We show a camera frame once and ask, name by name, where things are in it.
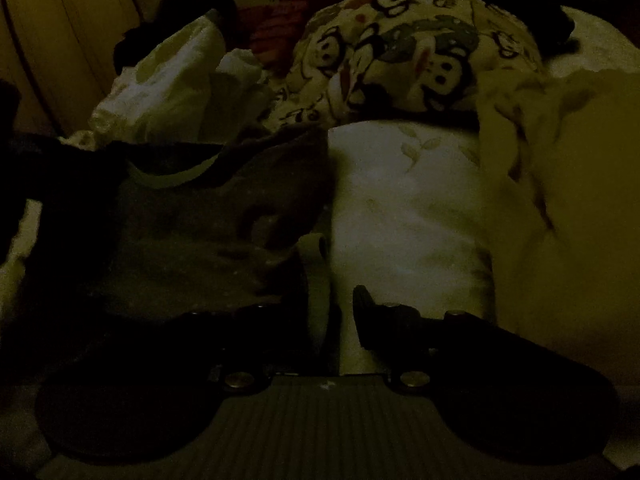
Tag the pale yellow blanket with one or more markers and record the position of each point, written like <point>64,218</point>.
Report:
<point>575,210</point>

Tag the dark cloth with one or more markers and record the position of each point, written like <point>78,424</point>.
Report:
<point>550,15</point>

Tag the monkey print blanket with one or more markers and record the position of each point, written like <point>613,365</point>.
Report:
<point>400,60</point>

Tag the folded white cloth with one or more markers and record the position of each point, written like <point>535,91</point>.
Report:
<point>170,85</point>

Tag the wooden headboard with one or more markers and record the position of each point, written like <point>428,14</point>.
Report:
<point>55,40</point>

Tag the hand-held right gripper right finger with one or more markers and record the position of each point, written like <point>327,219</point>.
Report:
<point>364,320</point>

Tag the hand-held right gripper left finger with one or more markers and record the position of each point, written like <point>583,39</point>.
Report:
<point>287,320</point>

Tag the grey polka dot garment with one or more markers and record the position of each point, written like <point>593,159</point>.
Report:
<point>210,230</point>

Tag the red striped cloth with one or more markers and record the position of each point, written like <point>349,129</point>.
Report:
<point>295,15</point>

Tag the black fuzzy cloth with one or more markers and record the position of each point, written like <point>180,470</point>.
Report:
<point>195,7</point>

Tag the white floral bed sheet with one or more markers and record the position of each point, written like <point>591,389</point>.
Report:
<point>410,220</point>

